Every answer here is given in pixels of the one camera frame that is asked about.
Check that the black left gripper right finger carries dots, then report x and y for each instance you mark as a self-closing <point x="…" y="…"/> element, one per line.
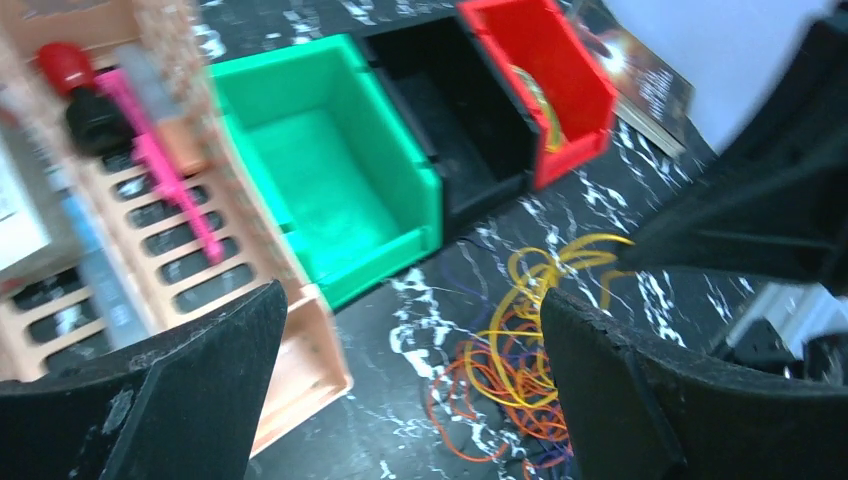
<point x="641" y="407"/>

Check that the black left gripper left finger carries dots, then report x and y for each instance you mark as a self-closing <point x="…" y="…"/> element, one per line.
<point x="182" y="404"/>

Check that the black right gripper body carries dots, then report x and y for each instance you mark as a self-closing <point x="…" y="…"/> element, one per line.
<point x="774" y="203"/>

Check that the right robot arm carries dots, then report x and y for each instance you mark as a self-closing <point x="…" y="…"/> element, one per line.
<point x="772" y="332"/>

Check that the light blue marker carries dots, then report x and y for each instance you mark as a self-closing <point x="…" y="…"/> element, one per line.
<point x="100" y="271"/>

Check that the dark paperback book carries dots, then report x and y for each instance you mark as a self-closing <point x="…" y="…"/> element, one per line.
<point x="653" y="97"/>

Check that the beige plastic file organizer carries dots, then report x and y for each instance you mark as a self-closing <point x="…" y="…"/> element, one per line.
<point x="184" y="225"/>

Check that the white cardboard box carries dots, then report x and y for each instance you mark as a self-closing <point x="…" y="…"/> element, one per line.
<point x="23" y="233"/>

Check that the orange eraser block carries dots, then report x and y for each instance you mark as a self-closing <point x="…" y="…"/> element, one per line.
<point x="182" y="148"/>

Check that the green storage bin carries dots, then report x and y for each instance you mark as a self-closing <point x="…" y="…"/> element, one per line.
<point x="346" y="182"/>

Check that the red storage bin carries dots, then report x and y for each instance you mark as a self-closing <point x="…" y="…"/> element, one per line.
<point x="566" y="92"/>

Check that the black storage bin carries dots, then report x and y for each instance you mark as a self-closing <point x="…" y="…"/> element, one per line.
<point x="466" y="117"/>

